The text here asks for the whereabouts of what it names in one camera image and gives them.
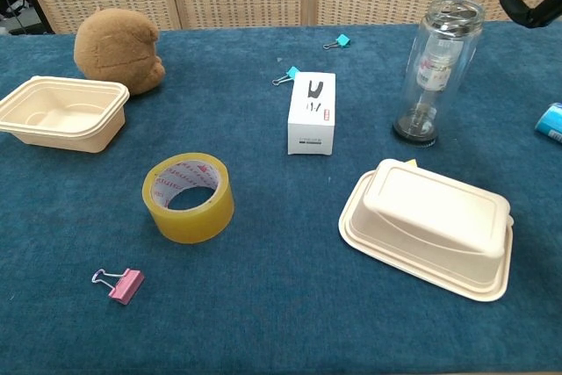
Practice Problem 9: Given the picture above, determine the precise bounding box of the pink binder clip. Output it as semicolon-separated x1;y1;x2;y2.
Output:
90;267;146;306

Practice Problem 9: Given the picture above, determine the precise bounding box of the upturned beige food container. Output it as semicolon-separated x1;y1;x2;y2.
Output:
337;158;515;304

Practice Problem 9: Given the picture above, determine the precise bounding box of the yellow tape roll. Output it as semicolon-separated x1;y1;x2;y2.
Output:
142;152;235;244

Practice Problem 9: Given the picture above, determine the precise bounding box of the blue table cloth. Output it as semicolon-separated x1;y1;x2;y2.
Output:
0;18;562;375

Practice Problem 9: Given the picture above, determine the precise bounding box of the open beige food container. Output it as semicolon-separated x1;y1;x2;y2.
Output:
0;76;131;155

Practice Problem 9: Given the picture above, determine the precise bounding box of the blue plastic wrap box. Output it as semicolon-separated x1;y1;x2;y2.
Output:
534;102;562;144

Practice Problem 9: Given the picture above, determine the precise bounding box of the blue binder clip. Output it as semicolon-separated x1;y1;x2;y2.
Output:
322;33;353;51
271;66;302;86

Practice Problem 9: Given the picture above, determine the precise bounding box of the white cardboard box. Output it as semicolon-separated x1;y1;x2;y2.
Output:
287;71;337;156

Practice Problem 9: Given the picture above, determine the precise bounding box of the brown plush toy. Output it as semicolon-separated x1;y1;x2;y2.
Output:
73;8;166;96

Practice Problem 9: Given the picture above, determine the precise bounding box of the clear glass jar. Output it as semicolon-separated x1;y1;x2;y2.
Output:
392;0;486;150

